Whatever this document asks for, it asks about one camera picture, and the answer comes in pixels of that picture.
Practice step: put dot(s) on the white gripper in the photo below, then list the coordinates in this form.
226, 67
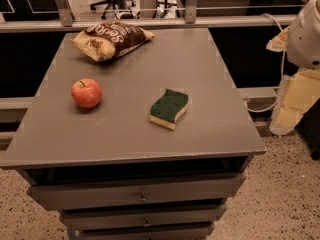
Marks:
305, 40

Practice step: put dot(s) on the red apple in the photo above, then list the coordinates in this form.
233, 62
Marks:
87, 93

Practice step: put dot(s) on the green yellow sponge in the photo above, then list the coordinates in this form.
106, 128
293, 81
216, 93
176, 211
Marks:
169, 108

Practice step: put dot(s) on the black office chair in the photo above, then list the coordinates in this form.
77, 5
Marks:
120, 8

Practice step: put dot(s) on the middle grey drawer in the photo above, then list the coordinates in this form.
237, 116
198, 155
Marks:
146, 217

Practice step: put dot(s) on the grey drawer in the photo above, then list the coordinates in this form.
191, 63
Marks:
146, 217
136, 192
163, 232

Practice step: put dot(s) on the top grey drawer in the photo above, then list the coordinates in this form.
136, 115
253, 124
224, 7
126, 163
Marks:
136, 192

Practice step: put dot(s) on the brown chip bag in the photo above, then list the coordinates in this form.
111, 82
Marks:
109, 40

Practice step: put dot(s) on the bottom grey drawer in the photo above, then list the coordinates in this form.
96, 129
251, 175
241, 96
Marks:
163, 232

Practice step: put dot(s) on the grey drawer cabinet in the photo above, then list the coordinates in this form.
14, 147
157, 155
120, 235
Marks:
59, 142

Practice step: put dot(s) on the grey metal railing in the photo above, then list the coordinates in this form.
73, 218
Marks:
74, 15

